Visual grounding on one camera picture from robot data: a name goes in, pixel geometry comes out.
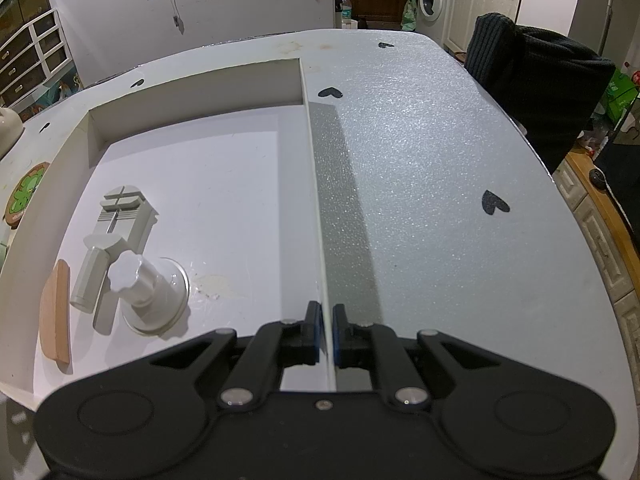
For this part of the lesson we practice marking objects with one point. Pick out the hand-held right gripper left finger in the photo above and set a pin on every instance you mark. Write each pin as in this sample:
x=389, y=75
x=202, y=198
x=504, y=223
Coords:
x=312, y=332

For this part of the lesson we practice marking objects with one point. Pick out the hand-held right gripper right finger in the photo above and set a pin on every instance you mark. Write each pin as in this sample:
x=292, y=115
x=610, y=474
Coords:
x=339, y=335

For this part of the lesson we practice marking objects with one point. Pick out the white shallow cardboard box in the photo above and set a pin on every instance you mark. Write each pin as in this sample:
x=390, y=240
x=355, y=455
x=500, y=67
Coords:
x=225, y=185

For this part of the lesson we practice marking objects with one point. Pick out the clear suction cup knob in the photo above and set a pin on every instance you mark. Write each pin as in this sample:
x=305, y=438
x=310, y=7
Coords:
x=145, y=285

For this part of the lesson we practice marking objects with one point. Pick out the grey watch link tool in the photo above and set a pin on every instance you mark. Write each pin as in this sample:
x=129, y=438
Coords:
x=122, y=212

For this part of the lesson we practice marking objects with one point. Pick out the brown oblong piece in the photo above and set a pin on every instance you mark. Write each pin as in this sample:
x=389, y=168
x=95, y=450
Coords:
x=55, y=310

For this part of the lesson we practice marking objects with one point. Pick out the round cork frog coaster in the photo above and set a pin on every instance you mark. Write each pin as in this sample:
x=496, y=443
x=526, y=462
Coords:
x=27, y=190

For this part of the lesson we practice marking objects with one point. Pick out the wood-top low cabinet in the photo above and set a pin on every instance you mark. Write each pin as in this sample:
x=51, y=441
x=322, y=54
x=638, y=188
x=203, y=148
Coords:
x=600, y=240

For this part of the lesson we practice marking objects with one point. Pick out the black cloth-covered chair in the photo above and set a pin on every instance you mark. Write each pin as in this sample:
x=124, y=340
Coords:
x=540, y=90

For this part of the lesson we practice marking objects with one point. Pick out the plastic water bottle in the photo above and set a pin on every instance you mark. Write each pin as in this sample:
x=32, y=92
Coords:
x=346, y=10

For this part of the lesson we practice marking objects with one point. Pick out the black printed cloth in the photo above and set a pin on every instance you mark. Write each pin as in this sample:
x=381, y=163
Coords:
x=625, y=180

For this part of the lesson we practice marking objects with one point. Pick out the green plastic bag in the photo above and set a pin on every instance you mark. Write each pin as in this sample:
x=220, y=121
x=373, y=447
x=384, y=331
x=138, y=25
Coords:
x=409, y=12

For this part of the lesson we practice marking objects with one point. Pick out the white washing machine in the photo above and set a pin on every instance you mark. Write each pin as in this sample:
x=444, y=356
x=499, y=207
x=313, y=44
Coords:
x=432, y=0

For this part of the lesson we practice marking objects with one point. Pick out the white kitchen base cabinets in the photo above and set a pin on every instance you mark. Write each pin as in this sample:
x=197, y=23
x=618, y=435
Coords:
x=480, y=5

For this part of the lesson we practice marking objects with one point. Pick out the cat-shaped ceramic pot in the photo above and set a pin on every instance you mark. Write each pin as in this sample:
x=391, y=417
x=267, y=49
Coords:
x=9, y=130

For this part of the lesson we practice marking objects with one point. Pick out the green shopping bag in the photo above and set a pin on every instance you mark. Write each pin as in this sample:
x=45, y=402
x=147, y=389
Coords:
x=617, y=95

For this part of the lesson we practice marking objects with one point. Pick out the white plastic drawer unit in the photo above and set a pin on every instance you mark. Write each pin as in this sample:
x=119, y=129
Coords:
x=35, y=55

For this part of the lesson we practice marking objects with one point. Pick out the white mop pole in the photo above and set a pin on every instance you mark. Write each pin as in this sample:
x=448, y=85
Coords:
x=606, y=20

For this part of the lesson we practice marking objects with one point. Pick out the glass fish tank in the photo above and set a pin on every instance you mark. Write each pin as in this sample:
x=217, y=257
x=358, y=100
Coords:
x=25, y=0

